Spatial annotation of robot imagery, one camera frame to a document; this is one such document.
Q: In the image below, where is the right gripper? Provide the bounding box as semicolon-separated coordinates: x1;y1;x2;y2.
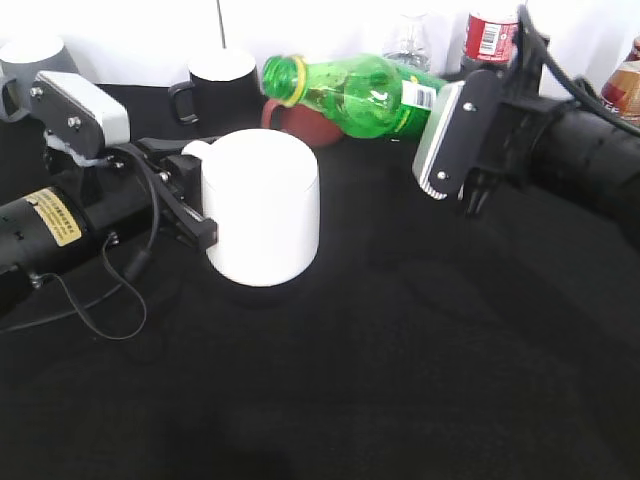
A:
457;19;551;217

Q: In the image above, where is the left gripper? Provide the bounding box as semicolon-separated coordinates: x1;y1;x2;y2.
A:
43;136;218;251

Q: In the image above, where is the white ceramic mug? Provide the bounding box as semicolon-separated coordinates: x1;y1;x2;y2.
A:
182;128;320;287

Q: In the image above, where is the green plastic bottle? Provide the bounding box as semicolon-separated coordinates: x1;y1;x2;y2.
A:
262;54;447;140

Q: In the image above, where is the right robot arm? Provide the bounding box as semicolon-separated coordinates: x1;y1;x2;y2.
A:
412;6;639;245

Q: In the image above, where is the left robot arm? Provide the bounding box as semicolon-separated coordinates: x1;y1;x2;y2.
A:
1;138;218;314

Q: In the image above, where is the orange label drink bottle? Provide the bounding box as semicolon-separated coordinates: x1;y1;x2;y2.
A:
600;36;640;126

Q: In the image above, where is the red label cola bottle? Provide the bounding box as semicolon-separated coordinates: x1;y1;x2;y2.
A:
460;5;518;72

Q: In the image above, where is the black ceramic mug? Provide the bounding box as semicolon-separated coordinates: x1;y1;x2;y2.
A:
168;48;265;137

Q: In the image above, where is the red ceramic mug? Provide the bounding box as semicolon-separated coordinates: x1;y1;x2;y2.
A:
261;99;344;148

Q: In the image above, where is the clear water bottle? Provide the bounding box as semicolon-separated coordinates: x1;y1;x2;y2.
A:
382;14;432;73

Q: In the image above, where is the grey ceramic mug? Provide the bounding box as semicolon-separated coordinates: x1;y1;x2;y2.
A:
1;34;79;123

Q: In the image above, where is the black table mat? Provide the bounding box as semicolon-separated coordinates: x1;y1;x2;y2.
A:
0;74;640;480

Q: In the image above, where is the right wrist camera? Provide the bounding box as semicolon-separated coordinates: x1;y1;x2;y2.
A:
412;69;503;201

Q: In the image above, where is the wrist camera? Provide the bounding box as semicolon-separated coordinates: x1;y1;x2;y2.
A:
412;69;503;201
30;70;131;161

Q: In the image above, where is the black camera cable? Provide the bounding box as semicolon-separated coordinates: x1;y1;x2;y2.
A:
0;149;162;342

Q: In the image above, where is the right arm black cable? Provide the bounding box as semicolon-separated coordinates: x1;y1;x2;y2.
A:
517;3;640;137

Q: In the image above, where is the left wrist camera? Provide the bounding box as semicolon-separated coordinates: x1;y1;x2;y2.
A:
30;70;131;161

